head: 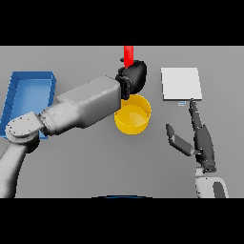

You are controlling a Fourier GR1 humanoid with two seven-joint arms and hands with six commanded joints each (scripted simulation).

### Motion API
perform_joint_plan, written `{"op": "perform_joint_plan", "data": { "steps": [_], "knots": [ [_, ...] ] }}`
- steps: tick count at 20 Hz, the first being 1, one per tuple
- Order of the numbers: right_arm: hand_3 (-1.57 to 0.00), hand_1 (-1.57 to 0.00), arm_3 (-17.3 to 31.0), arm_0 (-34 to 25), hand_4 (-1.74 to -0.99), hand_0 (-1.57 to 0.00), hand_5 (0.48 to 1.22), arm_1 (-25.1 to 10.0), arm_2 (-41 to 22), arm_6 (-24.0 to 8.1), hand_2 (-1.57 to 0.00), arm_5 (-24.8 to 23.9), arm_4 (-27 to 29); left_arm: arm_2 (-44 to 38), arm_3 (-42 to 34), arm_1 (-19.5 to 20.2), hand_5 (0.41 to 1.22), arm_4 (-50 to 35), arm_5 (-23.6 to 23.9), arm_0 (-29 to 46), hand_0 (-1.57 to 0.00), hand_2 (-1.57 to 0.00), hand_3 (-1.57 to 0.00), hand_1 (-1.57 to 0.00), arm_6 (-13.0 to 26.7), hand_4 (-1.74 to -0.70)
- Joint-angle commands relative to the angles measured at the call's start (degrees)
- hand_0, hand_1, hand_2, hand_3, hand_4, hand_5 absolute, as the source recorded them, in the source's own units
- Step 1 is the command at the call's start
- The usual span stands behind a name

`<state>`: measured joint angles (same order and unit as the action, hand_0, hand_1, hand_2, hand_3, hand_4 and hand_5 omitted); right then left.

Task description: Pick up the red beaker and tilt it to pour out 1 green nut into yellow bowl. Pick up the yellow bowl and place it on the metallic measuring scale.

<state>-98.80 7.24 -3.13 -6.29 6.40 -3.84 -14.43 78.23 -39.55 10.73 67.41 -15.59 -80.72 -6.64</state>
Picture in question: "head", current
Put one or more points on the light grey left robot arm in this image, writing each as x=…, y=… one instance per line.
x=76, y=108

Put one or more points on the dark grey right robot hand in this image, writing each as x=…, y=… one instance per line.
x=203, y=143

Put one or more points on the pale square measuring scale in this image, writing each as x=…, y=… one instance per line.
x=181, y=84

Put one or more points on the yellow bowl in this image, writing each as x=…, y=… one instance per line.
x=133, y=117

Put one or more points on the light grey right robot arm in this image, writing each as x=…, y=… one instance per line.
x=209, y=187

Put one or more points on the blue tray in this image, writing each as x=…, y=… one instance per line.
x=28, y=95

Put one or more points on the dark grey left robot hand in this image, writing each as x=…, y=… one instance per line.
x=136, y=75

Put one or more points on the red beaker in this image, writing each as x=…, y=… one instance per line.
x=128, y=56

